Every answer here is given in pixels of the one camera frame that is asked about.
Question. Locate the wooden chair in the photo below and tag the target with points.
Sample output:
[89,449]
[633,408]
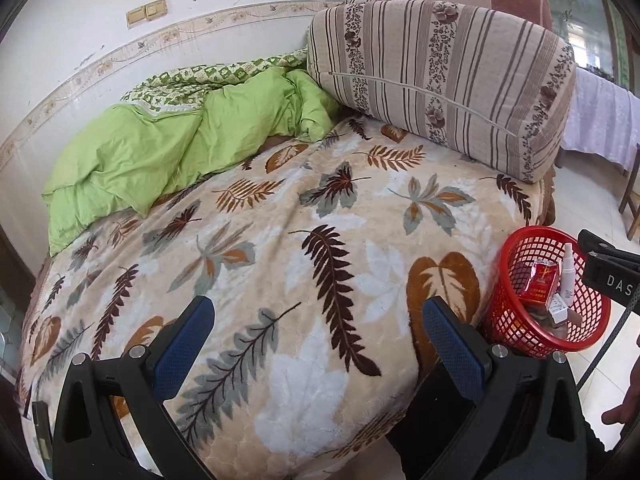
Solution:
[631,195]

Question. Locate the red carton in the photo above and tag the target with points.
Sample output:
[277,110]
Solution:
[537,285]

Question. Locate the white narrow carton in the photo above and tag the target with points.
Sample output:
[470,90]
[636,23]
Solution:
[558,308]

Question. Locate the table with lilac tablecloth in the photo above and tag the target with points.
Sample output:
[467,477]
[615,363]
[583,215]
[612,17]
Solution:
[600,110]

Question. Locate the leaf-print fleece blanket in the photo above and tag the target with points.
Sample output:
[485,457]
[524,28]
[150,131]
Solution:
[300,260]

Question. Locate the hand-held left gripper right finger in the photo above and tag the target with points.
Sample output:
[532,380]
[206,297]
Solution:
[455,355]

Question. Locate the person's right hand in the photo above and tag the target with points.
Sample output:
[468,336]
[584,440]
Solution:
[625,410]

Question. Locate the green patterned quilt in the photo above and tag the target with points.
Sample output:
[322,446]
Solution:
[200,72]

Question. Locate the framed glass window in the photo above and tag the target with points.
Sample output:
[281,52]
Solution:
[575,5]

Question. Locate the beige wall switch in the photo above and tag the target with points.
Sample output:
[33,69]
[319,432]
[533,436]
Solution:
[135,16]
[155,8]

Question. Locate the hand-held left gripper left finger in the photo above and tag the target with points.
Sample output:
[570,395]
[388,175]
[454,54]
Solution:
[182,350]

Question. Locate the white spray bottle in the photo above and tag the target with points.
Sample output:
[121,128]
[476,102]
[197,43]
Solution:
[569,280]

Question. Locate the striped floral cushion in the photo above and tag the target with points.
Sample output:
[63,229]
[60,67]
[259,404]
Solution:
[450,75]

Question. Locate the red plastic basket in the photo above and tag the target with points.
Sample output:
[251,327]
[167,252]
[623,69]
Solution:
[505,310]

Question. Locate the plain green duvet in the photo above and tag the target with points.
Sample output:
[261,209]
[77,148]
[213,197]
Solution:
[150,150]

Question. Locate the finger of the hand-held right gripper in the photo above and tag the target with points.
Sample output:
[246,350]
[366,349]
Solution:
[597,245]

